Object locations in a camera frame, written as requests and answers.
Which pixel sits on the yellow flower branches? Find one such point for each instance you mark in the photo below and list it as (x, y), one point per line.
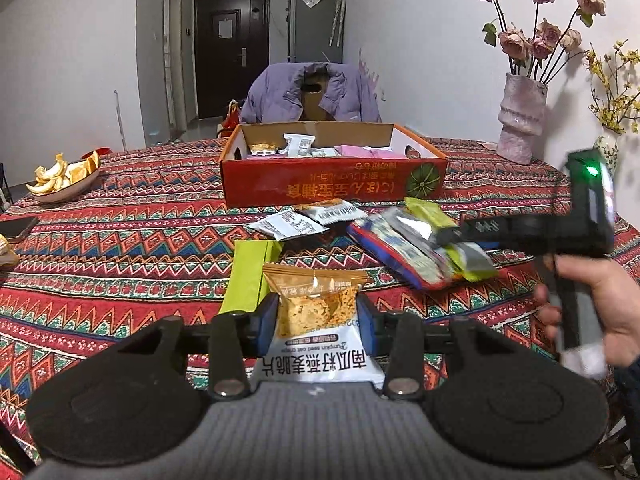
(617, 85)

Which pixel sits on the beige round object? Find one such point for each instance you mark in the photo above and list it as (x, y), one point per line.
(7, 255)

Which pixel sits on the grey refrigerator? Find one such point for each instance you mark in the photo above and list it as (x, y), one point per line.
(315, 30)

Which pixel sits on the small white snack packet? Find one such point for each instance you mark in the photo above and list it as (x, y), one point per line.
(326, 152)
(287, 225)

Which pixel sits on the pink rose bouquet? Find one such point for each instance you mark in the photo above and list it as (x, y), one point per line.
(542, 40)

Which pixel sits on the person's right hand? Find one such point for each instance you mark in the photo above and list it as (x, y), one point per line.
(617, 310)

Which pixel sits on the black smartphone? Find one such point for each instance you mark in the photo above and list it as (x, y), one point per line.
(17, 229)

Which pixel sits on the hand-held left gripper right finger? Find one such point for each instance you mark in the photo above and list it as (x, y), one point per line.
(366, 325)

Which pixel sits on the green snack packet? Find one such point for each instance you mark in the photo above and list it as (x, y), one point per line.
(245, 275)
(470, 260)

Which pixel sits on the paper notice on door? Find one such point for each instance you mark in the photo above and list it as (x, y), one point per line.
(225, 28)

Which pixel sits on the purple jacket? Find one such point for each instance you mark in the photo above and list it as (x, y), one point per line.
(272, 95)

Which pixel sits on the pile of orange peels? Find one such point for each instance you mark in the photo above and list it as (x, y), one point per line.
(57, 172)

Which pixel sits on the red cardboard box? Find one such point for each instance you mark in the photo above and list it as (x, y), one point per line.
(320, 185)

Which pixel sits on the dark entrance door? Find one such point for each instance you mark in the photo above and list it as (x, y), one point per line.
(232, 80)

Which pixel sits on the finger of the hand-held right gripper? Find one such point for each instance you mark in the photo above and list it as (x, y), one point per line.
(450, 235)

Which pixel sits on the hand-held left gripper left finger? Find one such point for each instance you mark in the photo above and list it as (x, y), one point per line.
(269, 325)

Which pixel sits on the white crumpled tissue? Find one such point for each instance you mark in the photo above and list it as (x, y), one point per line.
(585, 362)

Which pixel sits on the pink snack packet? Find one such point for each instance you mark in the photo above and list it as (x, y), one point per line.
(355, 151)
(381, 151)

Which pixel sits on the shallow bowl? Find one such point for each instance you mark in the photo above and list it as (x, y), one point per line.
(75, 190)

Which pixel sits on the oat crisp snack packet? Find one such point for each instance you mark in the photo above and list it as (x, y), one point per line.
(315, 320)
(263, 149)
(332, 211)

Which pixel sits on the brown chair back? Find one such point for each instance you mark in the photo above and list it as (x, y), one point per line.
(316, 102)

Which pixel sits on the red bag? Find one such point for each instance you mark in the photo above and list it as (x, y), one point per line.
(231, 117)

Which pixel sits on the white folded umbrella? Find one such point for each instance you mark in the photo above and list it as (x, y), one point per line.
(339, 15)

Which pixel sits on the white interior door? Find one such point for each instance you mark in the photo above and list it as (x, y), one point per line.
(174, 60)

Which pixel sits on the small white patterned vase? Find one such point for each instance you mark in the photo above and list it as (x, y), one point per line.
(606, 152)

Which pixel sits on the blue striped snack packet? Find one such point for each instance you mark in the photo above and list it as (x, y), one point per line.
(400, 255)

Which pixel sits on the white printed snack packet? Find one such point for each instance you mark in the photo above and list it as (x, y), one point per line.
(299, 145)

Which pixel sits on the pink textured vase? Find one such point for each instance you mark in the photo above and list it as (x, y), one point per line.
(520, 120)

